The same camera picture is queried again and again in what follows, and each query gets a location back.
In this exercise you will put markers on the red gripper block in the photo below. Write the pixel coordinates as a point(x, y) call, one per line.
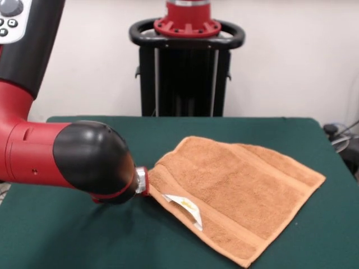
point(98, 200)

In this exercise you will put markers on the orange terry towel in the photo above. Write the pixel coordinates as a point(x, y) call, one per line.
point(238, 190)

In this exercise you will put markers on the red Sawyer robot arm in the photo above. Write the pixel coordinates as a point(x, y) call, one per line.
point(28, 151)

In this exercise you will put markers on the dark green table cloth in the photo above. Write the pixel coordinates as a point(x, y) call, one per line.
point(112, 238)

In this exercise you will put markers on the black oval floor object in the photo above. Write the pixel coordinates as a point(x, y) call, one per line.
point(331, 128)

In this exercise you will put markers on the grey round base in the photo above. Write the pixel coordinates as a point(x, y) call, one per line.
point(340, 143)

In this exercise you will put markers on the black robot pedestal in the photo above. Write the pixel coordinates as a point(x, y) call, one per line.
point(182, 78)

